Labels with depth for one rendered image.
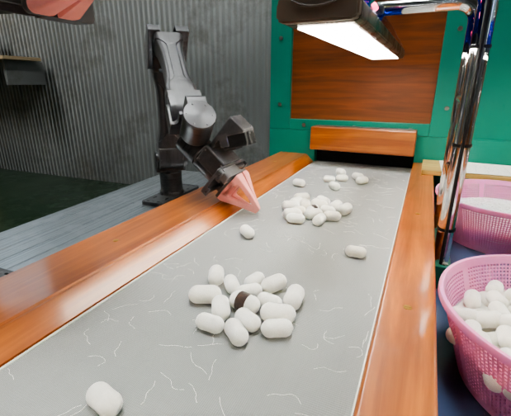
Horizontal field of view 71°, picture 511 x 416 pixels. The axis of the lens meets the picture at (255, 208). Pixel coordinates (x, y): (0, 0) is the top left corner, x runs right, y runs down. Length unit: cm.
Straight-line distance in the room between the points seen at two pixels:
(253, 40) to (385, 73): 204
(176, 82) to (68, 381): 58
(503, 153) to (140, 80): 307
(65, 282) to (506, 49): 109
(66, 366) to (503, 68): 112
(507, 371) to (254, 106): 285
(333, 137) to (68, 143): 361
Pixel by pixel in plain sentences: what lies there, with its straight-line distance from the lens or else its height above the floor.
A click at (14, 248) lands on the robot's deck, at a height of 67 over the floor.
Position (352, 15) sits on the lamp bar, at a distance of 38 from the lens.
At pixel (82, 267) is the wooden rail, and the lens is 51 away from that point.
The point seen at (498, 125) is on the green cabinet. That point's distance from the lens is 118.
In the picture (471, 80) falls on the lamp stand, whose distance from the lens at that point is 59.
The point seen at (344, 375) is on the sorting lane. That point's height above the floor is 74.
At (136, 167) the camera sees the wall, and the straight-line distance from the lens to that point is 384.
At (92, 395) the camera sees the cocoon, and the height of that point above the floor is 76.
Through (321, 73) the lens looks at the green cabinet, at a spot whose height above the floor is 101.
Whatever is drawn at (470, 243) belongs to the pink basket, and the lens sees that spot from 83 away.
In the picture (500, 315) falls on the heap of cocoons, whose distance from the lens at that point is 49.
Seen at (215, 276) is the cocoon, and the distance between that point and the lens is 46.
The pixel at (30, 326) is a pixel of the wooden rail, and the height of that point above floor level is 75.
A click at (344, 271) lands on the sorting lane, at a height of 74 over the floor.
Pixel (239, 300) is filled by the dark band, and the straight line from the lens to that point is 41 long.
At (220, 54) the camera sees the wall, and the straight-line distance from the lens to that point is 321.
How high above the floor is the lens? 98
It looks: 19 degrees down
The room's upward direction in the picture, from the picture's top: straight up
